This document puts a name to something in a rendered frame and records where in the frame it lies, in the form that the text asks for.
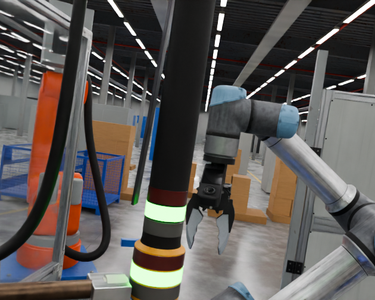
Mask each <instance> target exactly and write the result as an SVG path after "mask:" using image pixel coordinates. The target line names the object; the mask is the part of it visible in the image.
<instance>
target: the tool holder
mask: <svg viewBox="0 0 375 300"><path fill-rule="evenodd" d="M109 274H123V273H122V272H110V273H88V274H87V278H86V280H88V279H91V280H92V284H91V287H92V288H91V295H90V298H86V299H85V300H130V297H131V292H132V286H131V285H130V283H129V282H128V281H127V282H125V283H107V282H105V281H104V280H103V277H104V275H109Z"/></svg>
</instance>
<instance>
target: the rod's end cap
mask: <svg viewBox="0 0 375 300"><path fill-rule="evenodd" d="M103 280H104V281H105V282H107V283H125V282H127V281H128V282H129V280H128V277H126V275H125V274H109V275H104V277H103Z"/></svg>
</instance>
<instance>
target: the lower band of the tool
mask: <svg viewBox="0 0 375 300"><path fill-rule="evenodd" d="M135 247H136V248H137V249H138V250H140V251H142V252H144V253H146V254H150V255H156V256H161V257H176V256H179V255H183V254H184V253H185V247H184V246H183V245H181V247H180V248H178V249H172V250H164V249H155V248H151V247H148V246H146V245H144V244H142V243H141V242H140V239H139V240H137V241H136V242H135ZM133 263H134V264H135V265H136V266H138V267H140V268H142V269H144V270H148V271H153V272H158V273H172V272H176V271H179V270H181V269H182V268H183V267H182V268H180V269H178V270H174V271H156V270H150V269H147V268H144V267H141V266H139V265H137V264H136V263H135V262H134V261H133ZM131 278H132V277H131ZM132 280H133V281H134V282H136V283H138V284H140V285H142V286H146V287H149V288H157V289H168V288H173V287H176V286H178V285H179V284H180V283H179V284H177V285H174V286H170V287H155V286H148V285H145V284H142V283H139V282H137V281H136V280H134V279H133V278H132ZM131 298H132V299H133V300H140V299H137V298H135V297H134V296H133V295H132V294H131Z"/></svg>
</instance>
